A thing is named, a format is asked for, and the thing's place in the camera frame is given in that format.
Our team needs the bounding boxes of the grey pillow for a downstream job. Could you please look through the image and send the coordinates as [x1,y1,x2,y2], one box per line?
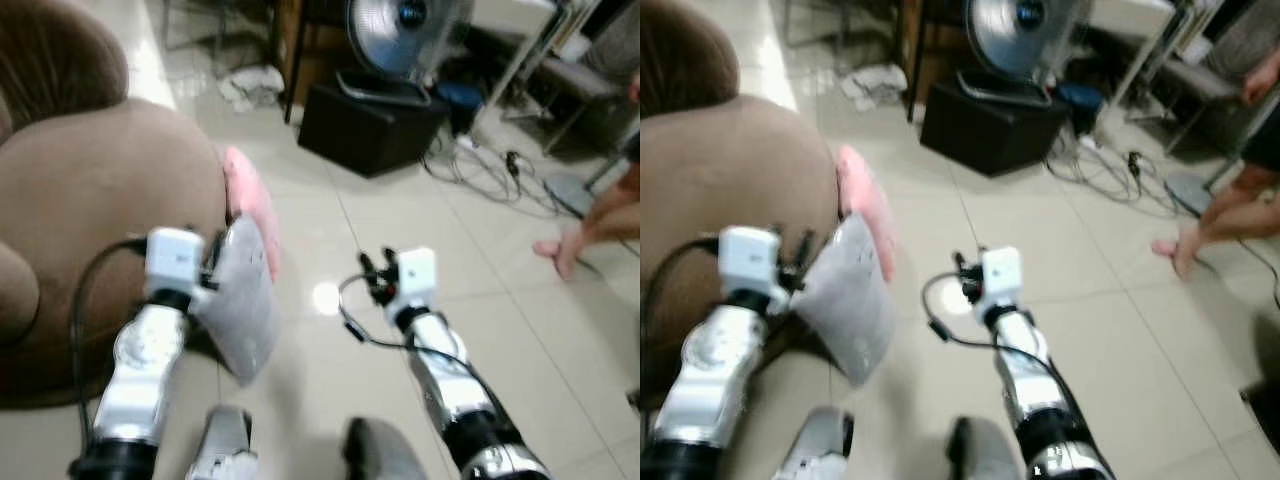
[794,212,899,389]
[189,214,282,388]

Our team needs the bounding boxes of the pink pillow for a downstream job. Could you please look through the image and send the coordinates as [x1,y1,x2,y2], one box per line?
[221,146,282,283]
[834,144,899,285]

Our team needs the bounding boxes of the brown fabric sofa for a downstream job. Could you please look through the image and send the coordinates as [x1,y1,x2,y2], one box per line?
[0,0,233,409]
[640,0,853,413]

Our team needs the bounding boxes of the dark object on floor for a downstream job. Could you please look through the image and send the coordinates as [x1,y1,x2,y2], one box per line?
[1238,383,1280,453]

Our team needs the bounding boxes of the black box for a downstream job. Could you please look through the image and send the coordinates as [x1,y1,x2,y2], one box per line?
[297,81,452,180]
[919,79,1070,179]

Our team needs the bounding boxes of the grey right robot leg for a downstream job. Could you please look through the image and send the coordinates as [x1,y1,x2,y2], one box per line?
[944,414,1023,480]
[343,417,428,480]

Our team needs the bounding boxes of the grey robot leg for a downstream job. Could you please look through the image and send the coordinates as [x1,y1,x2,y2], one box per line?
[184,404,257,480]
[944,414,1023,480]
[343,417,428,480]
[774,404,858,480]

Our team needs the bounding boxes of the blue container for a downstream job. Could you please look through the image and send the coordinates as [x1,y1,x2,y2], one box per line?
[436,81,487,138]
[1054,81,1105,138]

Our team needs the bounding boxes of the grey left robot leg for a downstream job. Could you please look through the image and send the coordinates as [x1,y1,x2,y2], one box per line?
[184,404,257,480]
[774,404,858,480]

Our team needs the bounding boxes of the white crumpled cloth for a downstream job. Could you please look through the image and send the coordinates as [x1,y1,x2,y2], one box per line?
[217,64,287,113]
[839,63,909,113]

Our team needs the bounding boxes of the grey round stand base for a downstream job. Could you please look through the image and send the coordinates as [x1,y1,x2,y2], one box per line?
[1162,171,1228,217]
[542,171,603,220]

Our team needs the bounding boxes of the person with bare legs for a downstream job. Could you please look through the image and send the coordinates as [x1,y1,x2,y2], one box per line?
[1149,38,1280,282]
[532,70,641,282]

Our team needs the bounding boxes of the brown wooden cabinet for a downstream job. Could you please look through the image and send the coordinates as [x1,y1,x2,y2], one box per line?
[895,0,973,125]
[268,0,353,127]

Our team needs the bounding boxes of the silver electric fan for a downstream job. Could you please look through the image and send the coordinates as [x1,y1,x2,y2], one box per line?
[958,0,1093,106]
[335,0,477,108]

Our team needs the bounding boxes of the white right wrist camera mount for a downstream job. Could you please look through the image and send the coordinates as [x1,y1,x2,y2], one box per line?
[394,247,439,307]
[979,246,1024,307]

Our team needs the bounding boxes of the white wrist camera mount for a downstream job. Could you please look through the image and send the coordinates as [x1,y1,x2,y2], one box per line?
[717,226,784,303]
[394,247,439,307]
[144,227,208,301]
[979,246,1024,307]

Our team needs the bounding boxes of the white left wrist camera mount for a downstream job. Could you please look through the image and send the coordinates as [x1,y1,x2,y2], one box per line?
[717,226,784,303]
[144,227,208,301]

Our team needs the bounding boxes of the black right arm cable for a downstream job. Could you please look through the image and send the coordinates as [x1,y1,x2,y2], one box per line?
[919,270,1053,366]
[337,271,473,373]

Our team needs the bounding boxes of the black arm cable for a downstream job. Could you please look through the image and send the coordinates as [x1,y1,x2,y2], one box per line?
[919,270,1053,366]
[69,237,151,451]
[337,271,473,373]
[640,236,723,401]

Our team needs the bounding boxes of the tangled black floor cables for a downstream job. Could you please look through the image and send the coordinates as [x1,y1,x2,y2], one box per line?
[422,133,563,217]
[1043,133,1183,206]

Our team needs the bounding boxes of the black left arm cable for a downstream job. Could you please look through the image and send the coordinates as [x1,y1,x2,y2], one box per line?
[640,236,723,401]
[69,237,151,451]

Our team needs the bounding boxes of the metal frame table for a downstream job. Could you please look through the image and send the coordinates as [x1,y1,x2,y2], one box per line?
[468,0,641,163]
[1088,0,1280,161]

